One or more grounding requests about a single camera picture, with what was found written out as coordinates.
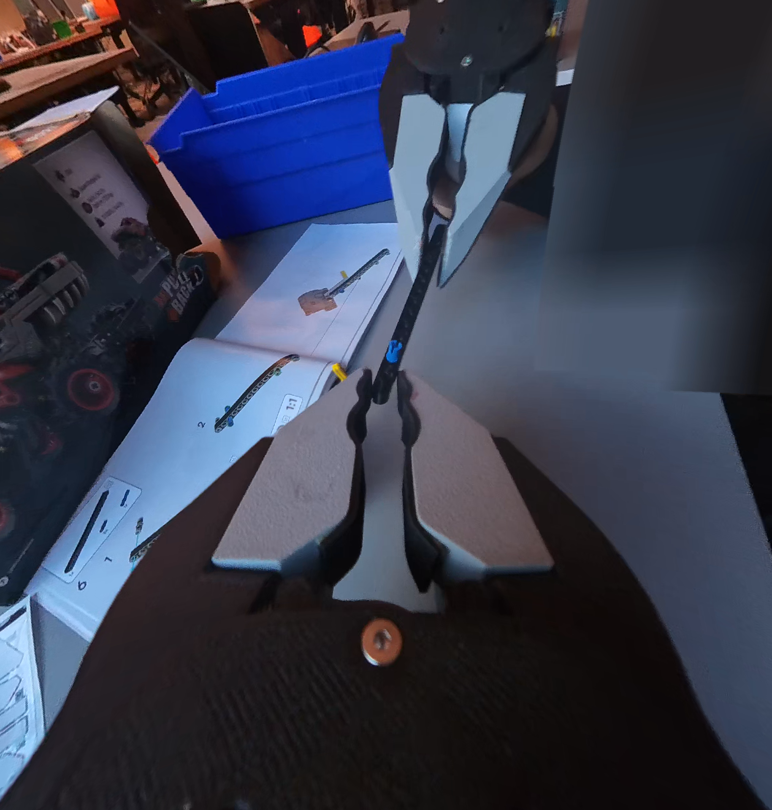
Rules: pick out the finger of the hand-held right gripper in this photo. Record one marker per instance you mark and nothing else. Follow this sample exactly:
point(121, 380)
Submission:
point(490, 158)
point(414, 158)

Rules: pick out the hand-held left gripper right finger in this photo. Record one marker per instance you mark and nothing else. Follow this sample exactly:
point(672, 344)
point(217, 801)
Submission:
point(474, 493)

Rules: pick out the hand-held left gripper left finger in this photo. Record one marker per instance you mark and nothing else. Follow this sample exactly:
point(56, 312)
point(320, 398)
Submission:
point(297, 487)

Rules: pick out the grey lego block yellow pin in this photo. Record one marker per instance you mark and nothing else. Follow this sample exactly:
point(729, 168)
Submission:
point(340, 371)

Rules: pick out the long black lego beam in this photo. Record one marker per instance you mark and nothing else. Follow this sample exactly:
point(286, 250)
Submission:
point(411, 304)

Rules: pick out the black lego set box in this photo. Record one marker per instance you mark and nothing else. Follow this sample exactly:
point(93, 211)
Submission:
point(56, 316)

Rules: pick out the lego sticker sheet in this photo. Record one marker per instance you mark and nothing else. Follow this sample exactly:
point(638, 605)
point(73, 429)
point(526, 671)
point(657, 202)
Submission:
point(6, 683)

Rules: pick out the open instruction booklet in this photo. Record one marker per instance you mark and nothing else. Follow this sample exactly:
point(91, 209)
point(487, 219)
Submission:
point(234, 379)

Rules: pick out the blue plastic bin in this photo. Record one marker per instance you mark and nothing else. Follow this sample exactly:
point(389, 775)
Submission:
point(284, 145)

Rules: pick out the white paper sheet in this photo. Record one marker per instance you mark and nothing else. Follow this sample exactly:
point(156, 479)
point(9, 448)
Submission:
point(63, 111)

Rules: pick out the wooden table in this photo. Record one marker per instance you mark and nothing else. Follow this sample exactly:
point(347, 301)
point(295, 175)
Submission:
point(50, 73)

